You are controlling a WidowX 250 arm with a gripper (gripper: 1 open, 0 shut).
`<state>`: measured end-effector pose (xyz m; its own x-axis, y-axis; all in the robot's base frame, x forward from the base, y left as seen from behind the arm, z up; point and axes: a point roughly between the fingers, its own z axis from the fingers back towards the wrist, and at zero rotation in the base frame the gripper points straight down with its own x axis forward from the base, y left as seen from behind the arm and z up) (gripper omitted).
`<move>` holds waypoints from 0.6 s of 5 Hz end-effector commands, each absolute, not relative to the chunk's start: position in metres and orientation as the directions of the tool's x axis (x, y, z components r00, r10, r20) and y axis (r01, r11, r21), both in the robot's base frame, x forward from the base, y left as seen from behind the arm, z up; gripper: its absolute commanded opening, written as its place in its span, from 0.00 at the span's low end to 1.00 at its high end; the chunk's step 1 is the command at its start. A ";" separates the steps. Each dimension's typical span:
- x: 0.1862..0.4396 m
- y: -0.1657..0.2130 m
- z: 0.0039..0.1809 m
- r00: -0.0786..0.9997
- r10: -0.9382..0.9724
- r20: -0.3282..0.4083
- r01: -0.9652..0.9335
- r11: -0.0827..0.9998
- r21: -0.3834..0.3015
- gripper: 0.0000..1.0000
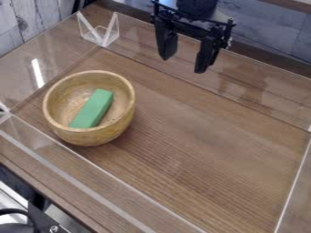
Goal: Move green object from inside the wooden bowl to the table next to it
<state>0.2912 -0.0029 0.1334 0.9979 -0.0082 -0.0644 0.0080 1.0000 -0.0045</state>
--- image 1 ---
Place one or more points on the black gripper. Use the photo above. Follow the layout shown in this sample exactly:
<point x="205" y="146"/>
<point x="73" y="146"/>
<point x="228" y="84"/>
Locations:
<point x="194" y="17"/>

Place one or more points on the green rectangular block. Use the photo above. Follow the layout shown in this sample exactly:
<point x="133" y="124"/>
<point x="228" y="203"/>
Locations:
<point x="93" y="109"/>

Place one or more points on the wooden bowl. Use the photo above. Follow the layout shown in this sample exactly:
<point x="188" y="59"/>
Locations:
<point x="66" y="96"/>

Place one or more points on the clear acrylic corner bracket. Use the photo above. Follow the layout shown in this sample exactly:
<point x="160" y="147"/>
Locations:
<point x="98" y="35"/>

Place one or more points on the clear acrylic enclosure wall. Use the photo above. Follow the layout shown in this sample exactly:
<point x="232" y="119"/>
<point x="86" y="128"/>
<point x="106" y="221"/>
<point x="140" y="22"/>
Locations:
<point x="213" y="159"/>

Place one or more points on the black metal table bracket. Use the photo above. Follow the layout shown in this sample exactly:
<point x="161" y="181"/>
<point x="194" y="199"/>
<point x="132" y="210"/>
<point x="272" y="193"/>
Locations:
<point x="45" y="224"/>

